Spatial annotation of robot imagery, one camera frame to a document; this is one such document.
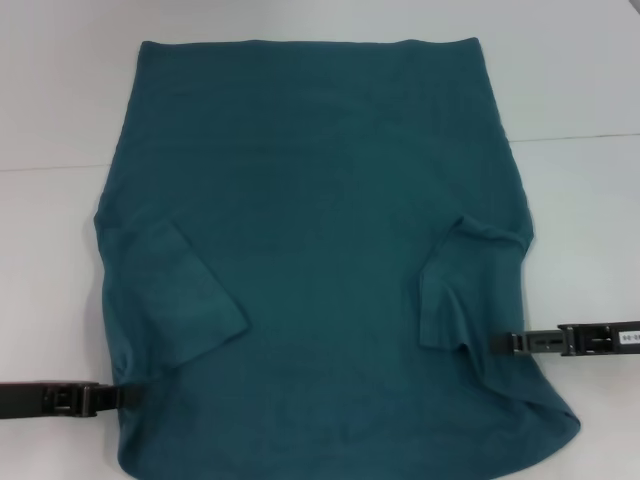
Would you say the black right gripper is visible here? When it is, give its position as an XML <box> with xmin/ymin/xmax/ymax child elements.
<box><xmin>487</xmin><ymin>321</ymin><xmax>640</xmax><ymax>358</ymax></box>

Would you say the blue teal shirt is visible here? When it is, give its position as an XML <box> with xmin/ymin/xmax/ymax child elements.
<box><xmin>92</xmin><ymin>37</ymin><xmax>582</xmax><ymax>480</ymax></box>

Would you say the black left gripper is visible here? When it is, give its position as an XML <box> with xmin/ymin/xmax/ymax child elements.
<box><xmin>0</xmin><ymin>380</ymin><xmax>142</xmax><ymax>420</ymax></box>

